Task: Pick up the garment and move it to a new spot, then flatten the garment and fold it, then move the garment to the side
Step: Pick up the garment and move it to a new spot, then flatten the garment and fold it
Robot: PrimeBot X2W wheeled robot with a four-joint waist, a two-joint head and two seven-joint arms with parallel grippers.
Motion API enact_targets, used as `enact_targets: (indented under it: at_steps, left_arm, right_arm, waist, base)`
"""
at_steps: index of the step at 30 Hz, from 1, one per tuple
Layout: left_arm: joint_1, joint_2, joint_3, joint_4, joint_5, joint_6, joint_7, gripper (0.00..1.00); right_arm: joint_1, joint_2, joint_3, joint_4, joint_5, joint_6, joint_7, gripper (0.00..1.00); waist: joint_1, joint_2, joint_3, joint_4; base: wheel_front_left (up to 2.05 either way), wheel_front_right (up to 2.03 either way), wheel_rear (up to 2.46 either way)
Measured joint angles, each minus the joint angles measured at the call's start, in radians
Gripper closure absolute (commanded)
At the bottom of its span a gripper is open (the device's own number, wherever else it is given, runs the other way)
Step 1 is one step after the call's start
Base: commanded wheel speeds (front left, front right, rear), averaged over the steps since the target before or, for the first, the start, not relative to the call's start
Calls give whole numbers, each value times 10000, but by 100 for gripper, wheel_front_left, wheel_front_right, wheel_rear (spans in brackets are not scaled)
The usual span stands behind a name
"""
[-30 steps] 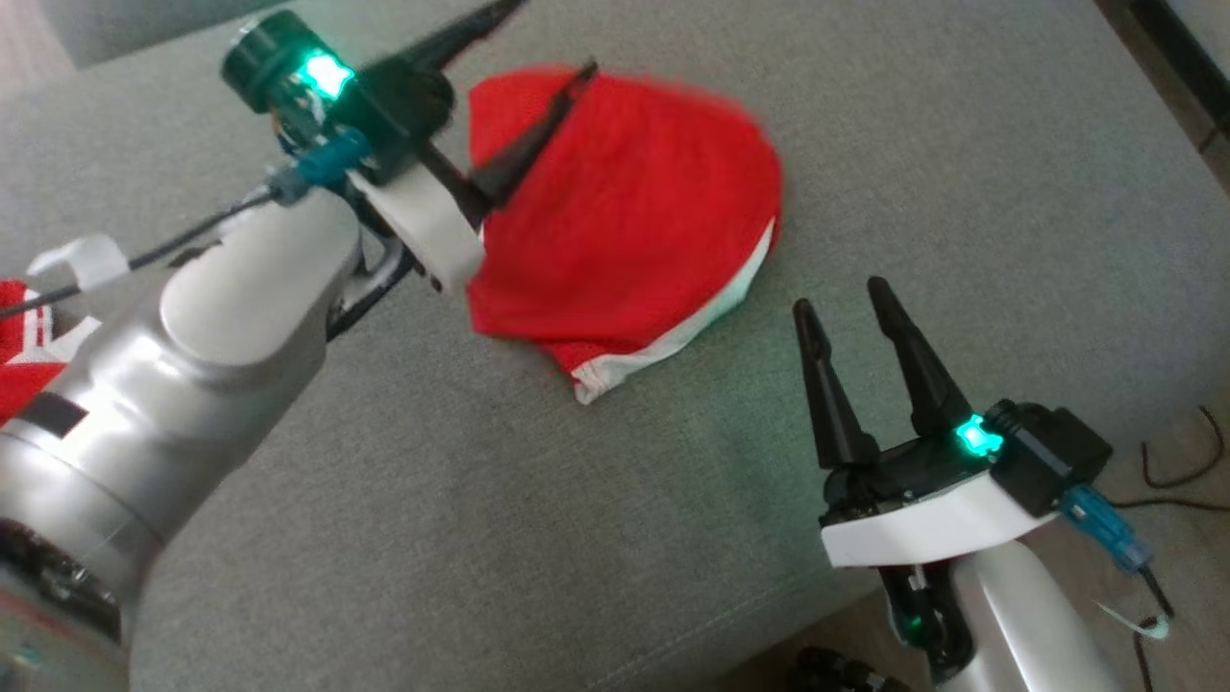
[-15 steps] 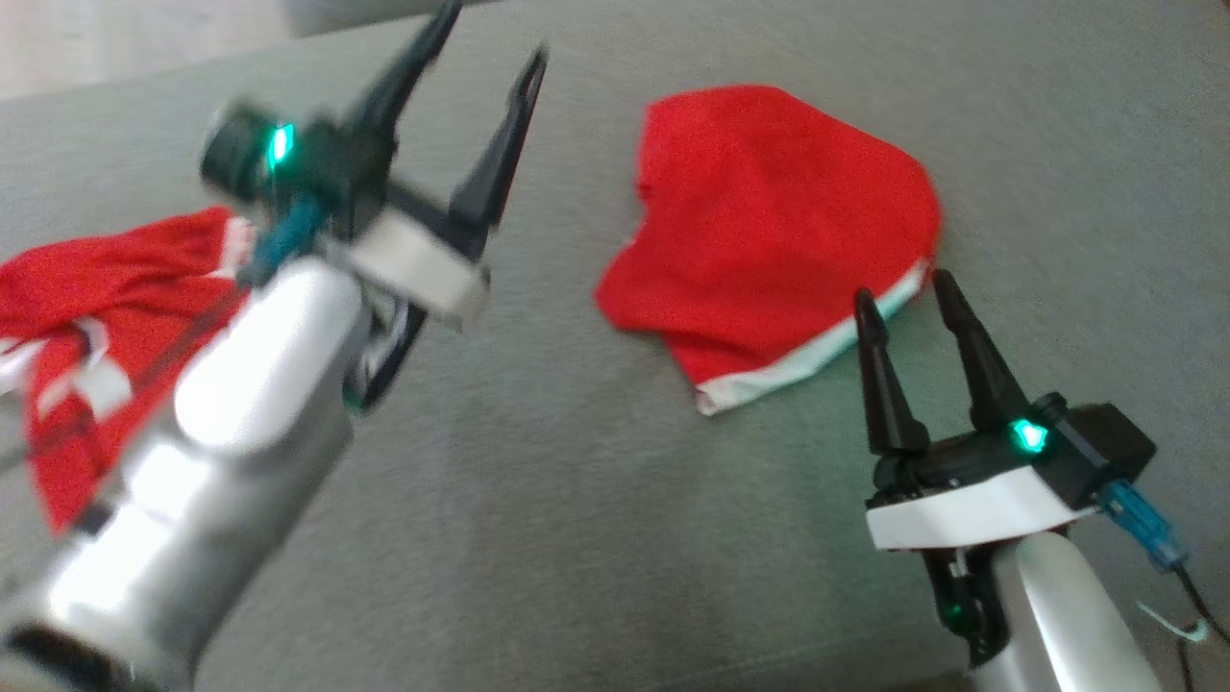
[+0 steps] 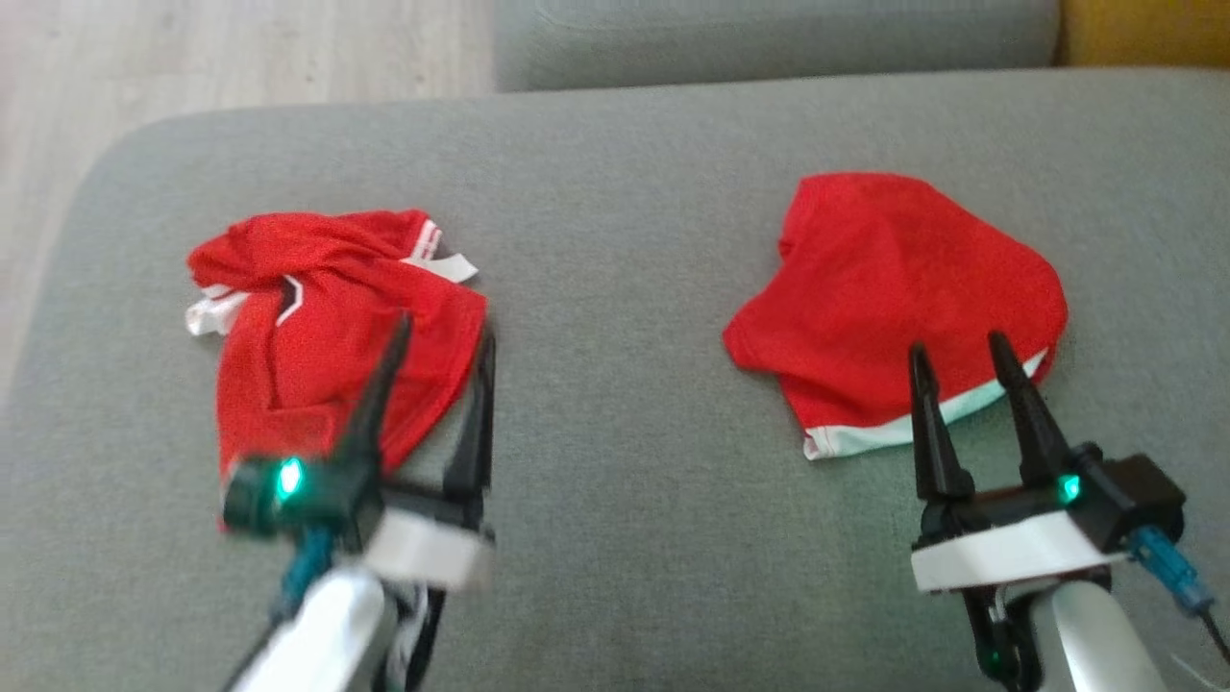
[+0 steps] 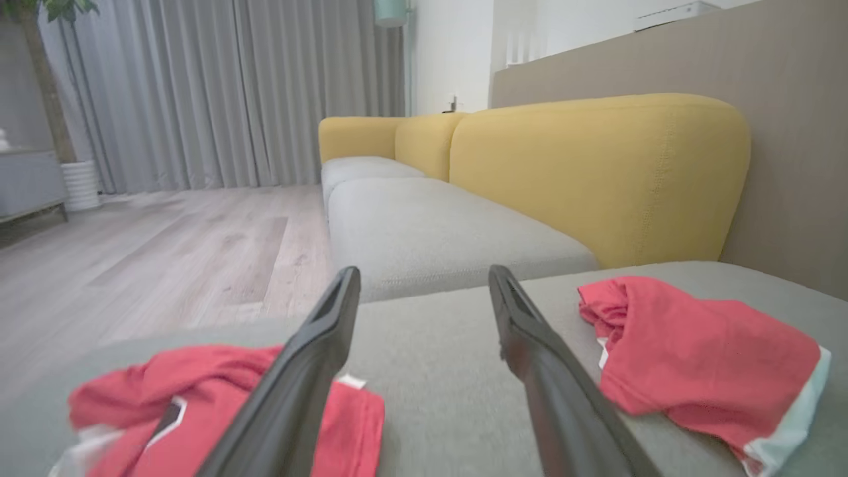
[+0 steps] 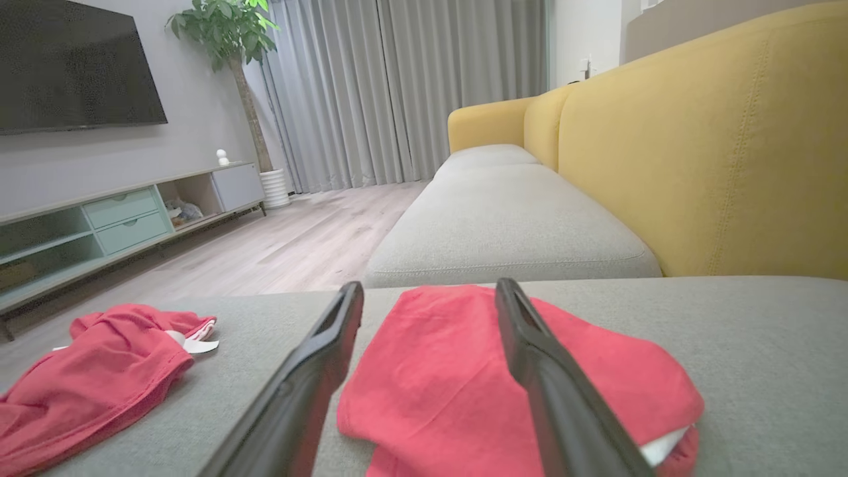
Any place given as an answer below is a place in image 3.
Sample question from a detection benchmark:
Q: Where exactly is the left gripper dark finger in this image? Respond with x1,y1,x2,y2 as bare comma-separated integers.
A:
336,312,414,464
444,330,498,526

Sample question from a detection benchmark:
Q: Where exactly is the red basketball jersey white sleeve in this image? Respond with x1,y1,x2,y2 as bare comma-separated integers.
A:
185,210,488,534

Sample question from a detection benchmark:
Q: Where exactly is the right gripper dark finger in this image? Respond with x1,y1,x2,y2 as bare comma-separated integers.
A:
908,344,974,502
988,332,1073,487

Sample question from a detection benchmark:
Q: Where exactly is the red shorts white trim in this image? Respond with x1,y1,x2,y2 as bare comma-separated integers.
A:
723,173,1070,460

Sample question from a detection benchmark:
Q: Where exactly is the yellow pillow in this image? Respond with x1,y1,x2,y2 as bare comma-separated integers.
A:
1057,0,1230,70

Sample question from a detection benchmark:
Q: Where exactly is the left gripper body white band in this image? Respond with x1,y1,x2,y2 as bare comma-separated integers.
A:
365,483,498,591

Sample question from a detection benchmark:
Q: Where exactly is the grey sofa back cushion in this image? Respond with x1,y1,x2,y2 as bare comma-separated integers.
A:
493,0,1063,93

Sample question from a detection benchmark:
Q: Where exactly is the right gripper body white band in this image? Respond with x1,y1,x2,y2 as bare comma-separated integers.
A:
911,483,1127,593

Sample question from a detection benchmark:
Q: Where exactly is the grey sofa seat cushion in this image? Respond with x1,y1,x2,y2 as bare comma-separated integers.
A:
0,67,1230,692

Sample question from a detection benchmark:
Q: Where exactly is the left black cable blue plug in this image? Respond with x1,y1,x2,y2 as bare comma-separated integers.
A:
274,527,339,621

